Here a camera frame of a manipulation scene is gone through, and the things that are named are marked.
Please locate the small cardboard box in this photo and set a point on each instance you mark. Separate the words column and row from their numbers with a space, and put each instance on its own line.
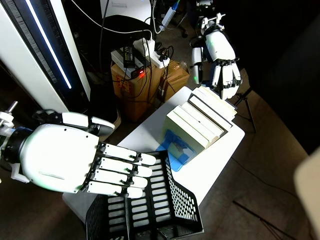
column 176, row 75

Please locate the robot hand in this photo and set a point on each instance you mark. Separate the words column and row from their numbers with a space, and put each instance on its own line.
column 217, row 45
column 57, row 155

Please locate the white adapter with blue plug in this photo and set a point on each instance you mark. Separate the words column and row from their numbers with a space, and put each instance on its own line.
column 168, row 16

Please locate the white spine book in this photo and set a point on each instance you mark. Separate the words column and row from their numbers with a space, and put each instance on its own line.
column 215, row 106

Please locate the white tower with light strip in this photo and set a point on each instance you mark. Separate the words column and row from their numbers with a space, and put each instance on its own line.
column 15, row 62

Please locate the black tripod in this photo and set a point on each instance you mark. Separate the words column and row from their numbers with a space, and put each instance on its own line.
column 241, row 96

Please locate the black Let It Be book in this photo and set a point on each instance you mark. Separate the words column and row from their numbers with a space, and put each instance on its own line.
column 210, row 113

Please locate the silver black power supply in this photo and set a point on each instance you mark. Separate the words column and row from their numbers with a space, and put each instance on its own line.
column 130, row 56

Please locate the cream spine book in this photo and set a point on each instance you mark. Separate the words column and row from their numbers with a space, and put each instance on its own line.
column 217, row 100

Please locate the cream rounded casing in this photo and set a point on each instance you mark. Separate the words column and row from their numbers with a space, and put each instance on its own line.
column 308, row 195

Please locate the pale green book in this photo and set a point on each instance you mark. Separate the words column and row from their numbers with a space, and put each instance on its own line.
column 182, row 132

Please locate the white power strip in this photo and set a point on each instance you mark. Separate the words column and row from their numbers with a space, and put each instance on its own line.
column 155, row 60

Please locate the white box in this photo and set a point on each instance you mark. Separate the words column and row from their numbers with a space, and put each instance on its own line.
column 125, row 7

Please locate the large cardboard box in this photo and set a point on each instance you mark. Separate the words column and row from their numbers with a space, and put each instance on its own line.
column 135, row 100

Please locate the short black white book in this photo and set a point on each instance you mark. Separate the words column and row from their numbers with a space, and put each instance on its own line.
column 196, row 123

